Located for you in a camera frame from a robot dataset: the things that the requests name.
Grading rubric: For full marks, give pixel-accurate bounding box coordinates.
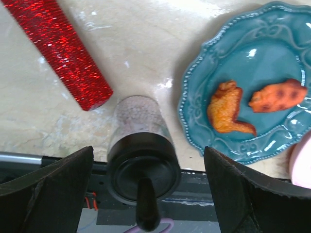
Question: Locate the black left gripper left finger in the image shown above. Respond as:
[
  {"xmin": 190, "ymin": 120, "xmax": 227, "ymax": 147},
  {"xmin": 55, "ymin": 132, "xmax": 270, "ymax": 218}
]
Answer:
[{"xmin": 0, "ymin": 146, "xmax": 94, "ymax": 233}]

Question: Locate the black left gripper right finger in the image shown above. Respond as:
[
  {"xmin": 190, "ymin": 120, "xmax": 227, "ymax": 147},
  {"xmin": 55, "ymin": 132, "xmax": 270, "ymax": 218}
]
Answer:
[{"xmin": 204, "ymin": 147, "xmax": 311, "ymax": 233}]

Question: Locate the clear black-lidded shaker jar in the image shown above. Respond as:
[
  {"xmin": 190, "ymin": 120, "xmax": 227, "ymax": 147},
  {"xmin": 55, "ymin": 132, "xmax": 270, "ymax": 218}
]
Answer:
[{"xmin": 107, "ymin": 95, "xmax": 181, "ymax": 232}]

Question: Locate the pink plate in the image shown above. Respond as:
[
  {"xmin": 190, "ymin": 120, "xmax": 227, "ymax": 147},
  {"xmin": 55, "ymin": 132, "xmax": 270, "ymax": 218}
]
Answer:
[{"xmin": 289, "ymin": 132, "xmax": 311, "ymax": 189}]

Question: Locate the fried chicken wing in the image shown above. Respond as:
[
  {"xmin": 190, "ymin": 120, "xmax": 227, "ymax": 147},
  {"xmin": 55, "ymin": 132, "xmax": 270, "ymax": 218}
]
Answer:
[{"xmin": 207, "ymin": 80, "xmax": 257, "ymax": 136}]

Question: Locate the teal ornate plate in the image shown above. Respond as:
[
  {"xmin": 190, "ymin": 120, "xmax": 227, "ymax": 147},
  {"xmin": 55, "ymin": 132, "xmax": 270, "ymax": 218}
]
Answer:
[{"xmin": 178, "ymin": 1, "xmax": 311, "ymax": 165}]

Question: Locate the orange fried food piece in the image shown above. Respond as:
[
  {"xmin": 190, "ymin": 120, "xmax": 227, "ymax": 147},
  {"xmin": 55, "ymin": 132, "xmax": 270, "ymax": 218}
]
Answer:
[{"xmin": 248, "ymin": 79, "xmax": 308, "ymax": 113}]

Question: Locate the red glitter microphone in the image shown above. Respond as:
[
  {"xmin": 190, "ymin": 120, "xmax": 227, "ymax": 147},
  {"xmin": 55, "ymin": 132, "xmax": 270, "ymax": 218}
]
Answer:
[{"xmin": 2, "ymin": 0, "xmax": 113, "ymax": 111}]

